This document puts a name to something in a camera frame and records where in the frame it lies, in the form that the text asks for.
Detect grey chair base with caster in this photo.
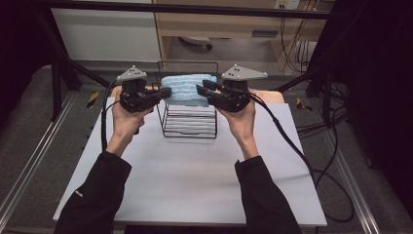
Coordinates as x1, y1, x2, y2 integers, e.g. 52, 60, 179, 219
178, 35, 214, 51

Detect hanging bundle of cables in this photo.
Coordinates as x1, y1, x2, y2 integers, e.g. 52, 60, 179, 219
280, 16, 315, 73

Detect aluminium floor rail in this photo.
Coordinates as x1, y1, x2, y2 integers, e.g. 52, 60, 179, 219
323, 130, 382, 234
0, 92, 78, 223

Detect black metal stand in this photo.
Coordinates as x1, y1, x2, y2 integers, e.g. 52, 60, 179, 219
34, 9, 111, 122
275, 61, 336, 126

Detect white cabinet panel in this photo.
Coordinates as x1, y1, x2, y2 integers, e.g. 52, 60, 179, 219
51, 8, 162, 62

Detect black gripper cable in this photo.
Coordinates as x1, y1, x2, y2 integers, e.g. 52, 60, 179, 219
248, 92, 356, 224
100, 77, 124, 152

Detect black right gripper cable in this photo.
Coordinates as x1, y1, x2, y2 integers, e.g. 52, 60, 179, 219
248, 92, 356, 224

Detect black horizontal frame bar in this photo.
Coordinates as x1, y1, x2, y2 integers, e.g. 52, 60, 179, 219
32, 0, 345, 20

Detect black wire rack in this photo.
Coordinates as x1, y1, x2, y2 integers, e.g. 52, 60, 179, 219
155, 60, 220, 139

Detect wooden desk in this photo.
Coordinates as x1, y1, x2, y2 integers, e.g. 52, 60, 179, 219
152, 0, 335, 72

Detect black floor cables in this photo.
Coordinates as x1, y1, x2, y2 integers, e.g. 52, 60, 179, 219
295, 82, 351, 139

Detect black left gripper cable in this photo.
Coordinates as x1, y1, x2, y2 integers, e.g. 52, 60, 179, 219
100, 77, 124, 152

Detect black curtain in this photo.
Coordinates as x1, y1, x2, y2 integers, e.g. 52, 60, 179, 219
317, 0, 413, 211
0, 0, 55, 131

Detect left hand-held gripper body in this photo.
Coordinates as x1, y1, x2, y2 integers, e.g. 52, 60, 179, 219
115, 65, 161, 114

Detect white wall socket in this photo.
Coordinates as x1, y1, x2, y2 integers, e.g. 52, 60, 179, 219
273, 0, 302, 11

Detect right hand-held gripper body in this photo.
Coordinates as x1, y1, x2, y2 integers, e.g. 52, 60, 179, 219
210, 63, 269, 113

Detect person's right hand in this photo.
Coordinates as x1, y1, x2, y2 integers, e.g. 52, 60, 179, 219
215, 100, 257, 146

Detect person's left hand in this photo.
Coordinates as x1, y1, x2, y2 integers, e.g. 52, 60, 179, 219
110, 102, 154, 149

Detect light blue striped towel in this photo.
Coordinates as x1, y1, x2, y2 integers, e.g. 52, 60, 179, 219
161, 73, 218, 108

